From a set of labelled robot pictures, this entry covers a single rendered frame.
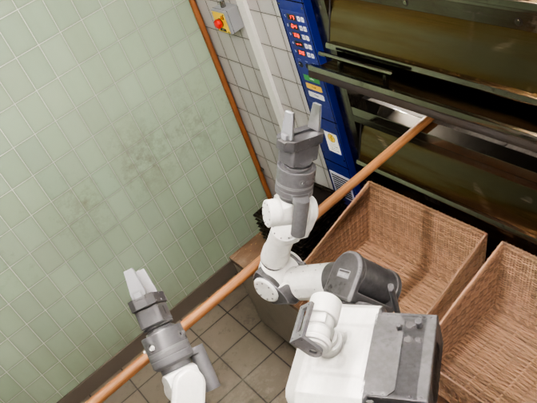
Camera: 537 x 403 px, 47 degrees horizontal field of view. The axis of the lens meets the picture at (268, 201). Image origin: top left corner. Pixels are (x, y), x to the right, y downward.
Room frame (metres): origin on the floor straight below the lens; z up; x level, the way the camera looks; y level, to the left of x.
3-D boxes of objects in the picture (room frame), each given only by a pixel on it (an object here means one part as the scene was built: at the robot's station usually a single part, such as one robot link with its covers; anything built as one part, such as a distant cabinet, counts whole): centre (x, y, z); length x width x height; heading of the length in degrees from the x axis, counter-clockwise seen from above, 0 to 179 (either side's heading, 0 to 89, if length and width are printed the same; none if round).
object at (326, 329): (0.79, -0.01, 1.47); 0.10 x 0.07 x 0.09; 149
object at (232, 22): (2.46, -0.12, 1.46); 0.10 x 0.07 x 0.10; 26
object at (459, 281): (1.53, -0.32, 0.72); 0.56 x 0.49 x 0.28; 27
